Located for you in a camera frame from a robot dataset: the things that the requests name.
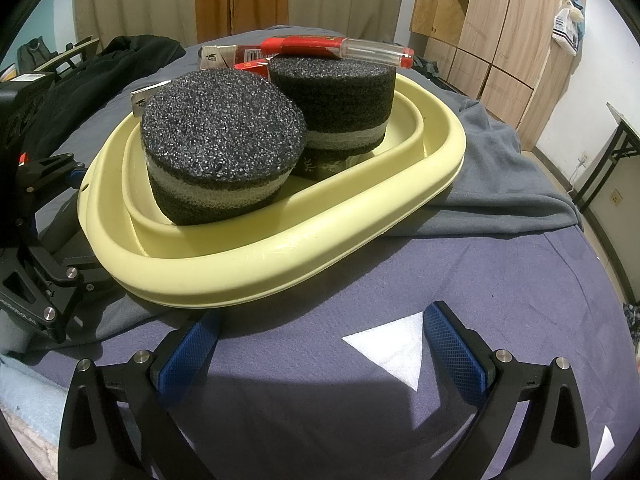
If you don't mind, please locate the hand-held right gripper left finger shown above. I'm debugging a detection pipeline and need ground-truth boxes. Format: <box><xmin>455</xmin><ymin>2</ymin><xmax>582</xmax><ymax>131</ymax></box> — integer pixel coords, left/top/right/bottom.
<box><xmin>57</xmin><ymin>310</ymin><xmax>223</xmax><ymax>480</ymax></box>

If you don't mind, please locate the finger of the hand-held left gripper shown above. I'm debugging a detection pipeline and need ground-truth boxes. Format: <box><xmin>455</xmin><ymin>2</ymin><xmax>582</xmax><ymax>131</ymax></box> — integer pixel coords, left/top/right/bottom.
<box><xmin>0</xmin><ymin>237</ymin><xmax>115</xmax><ymax>345</ymax></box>
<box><xmin>19</xmin><ymin>154</ymin><xmax>87</xmax><ymax>213</ymax></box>

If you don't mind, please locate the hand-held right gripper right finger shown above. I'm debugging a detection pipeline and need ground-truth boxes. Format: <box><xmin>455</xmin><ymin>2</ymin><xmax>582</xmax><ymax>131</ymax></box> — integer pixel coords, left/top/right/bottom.
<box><xmin>422</xmin><ymin>301</ymin><xmax>593</xmax><ymax>480</ymax></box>

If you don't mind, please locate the pale yellow plastic basin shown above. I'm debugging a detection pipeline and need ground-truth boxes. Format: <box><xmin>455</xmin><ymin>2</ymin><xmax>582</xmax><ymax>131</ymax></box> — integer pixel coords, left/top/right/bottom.
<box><xmin>77</xmin><ymin>72</ymin><xmax>468</xmax><ymax>309</ymax></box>

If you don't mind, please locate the black foam cylinder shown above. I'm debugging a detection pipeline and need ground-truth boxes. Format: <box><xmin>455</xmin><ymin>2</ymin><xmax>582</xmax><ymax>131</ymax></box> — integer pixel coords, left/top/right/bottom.
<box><xmin>267</xmin><ymin>56</ymin><xmax>397</xmax><ymax>153</ymax></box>
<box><xmin>141</xmin><ymin>71</ymin><xmax>307</xmax><ymax>226</ymax></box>

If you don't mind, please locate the white triangular patch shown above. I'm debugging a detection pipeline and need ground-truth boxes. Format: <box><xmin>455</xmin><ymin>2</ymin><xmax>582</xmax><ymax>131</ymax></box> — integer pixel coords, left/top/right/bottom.
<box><xmin>341</xmin><ymin>311</ymin><xmax>425</xmax><ymax>391</ymax></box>
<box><xmin>597</xmin><ymin>425</ymin><xmax>616</xmax><ymax>467</ymax></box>

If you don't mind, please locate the black backpack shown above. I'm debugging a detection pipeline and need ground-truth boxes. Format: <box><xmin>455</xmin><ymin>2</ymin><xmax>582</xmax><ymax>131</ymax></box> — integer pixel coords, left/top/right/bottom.
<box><xmin>15</xmin><ymin>37</ymin><xmax>51</xmax><ymax>73</ymax></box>

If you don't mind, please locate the wooden chair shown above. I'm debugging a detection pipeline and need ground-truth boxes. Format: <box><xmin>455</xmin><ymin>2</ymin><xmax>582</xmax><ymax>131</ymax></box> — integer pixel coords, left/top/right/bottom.
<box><xmin>30</xmin><ymin>35</ymin><xmax>101</xmax><ymax>75</ymax></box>

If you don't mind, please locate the black jacket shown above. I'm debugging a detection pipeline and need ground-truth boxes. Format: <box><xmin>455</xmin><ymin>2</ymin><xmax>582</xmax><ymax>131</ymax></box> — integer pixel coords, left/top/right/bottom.
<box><xmin>35</xmin><ymin>34</ymin><xmax>187</xmax><ymax>161</ymax></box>

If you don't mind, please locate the light blue cloth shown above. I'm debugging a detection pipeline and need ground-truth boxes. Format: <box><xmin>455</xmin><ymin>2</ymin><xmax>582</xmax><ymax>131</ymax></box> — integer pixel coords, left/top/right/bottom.
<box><xmin>0</xmin><ymin>350</ymin><xmax>68</xmax><ymax>461</ymax></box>

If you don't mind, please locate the silver-topped box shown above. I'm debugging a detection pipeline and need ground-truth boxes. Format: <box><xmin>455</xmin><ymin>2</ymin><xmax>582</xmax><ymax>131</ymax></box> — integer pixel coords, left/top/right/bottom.
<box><xmin>131</xmin><ymin>81</ymin><xmax>173</xmax><ymax>117</ymax></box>

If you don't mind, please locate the blue-grey bed sheet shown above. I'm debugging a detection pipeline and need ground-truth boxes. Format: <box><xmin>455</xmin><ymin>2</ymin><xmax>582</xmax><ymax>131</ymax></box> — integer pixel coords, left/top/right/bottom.
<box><xmin>0</xmin><ymin>200</ymin><xmax>638</xmax><ymax>480</ymax></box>

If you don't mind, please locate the patterned cloth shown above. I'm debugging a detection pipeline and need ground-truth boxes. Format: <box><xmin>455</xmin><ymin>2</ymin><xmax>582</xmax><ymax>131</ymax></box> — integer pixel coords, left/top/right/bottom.
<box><xmin>622</xmin><ymin>302</ymin><xmax>640</xmax><ymax>342</ymax></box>

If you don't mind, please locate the silver and red box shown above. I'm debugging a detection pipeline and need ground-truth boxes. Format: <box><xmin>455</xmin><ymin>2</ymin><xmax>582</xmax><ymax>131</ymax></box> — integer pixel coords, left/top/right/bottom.
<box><xmin>199</xmin><ymin>43</ymin><xmax>268</xmax><ymax>70</ymax></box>

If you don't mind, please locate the black-legged folding table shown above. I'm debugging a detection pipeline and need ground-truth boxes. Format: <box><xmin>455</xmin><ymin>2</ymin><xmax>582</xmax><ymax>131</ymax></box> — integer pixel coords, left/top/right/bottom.
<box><xmin>575</xmin><ymin>102</ymin><xmax>640</xmax><ymax>216</ymax></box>

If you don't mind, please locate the camouflage clothes pile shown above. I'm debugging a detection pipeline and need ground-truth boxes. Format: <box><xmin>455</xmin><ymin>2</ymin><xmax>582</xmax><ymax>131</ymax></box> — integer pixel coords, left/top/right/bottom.
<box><xmin>414</xmin><ymin>55</ymin><xmax>451</xmax><ymax>92</ymax></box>

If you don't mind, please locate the wooden wardrobe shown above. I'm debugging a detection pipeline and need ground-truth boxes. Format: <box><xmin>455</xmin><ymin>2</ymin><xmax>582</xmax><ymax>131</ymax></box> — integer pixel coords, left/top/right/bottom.
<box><xmin>410</xmin><ymin>0</ymin><xmax>588</xmax><ymax>151</ymax></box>

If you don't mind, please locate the white and blue hanging bag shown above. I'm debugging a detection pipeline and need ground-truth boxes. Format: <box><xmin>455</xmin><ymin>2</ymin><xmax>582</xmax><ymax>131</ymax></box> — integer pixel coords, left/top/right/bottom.
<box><xmin>551</xmin><ymin>0</ymin><xmax>586</xmax><ymax>56</ymax></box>

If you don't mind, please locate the red clear-handled screwdriver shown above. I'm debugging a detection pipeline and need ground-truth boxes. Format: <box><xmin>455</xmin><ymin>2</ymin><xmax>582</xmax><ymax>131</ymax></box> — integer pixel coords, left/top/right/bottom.
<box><xmin>260</xmin><ymin>36</ymin><xmax>416</xmax><ymax>68</ymax></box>

